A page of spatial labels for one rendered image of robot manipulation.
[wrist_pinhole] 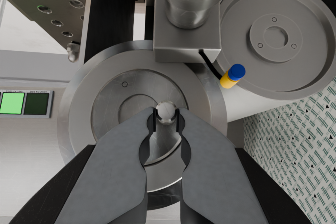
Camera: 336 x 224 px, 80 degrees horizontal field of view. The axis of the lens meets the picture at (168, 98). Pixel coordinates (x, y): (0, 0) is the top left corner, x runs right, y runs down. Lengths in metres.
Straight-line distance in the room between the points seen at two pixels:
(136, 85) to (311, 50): 0.16
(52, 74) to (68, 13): 3.01
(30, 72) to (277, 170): 3.47
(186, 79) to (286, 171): 0.20
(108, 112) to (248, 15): 0.16
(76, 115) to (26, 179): 0.43
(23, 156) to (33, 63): 3.07
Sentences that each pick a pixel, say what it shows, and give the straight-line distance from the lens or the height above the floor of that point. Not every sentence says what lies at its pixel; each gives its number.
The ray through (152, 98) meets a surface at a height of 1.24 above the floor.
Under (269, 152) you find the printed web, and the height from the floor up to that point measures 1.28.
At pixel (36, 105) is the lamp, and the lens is 0.59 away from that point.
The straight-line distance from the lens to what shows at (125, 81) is 0.16.
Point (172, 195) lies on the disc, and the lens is 0.18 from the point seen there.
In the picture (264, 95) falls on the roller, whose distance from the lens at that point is 0.19.
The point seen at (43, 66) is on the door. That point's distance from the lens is 3.55.
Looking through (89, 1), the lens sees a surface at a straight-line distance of 0.24.
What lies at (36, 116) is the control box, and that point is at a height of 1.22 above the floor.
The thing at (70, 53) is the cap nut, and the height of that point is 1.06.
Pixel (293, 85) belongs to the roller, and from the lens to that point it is 0.21.
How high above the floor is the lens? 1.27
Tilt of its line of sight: 12 degrees down
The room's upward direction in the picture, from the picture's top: 179 degrees counter-clockwise
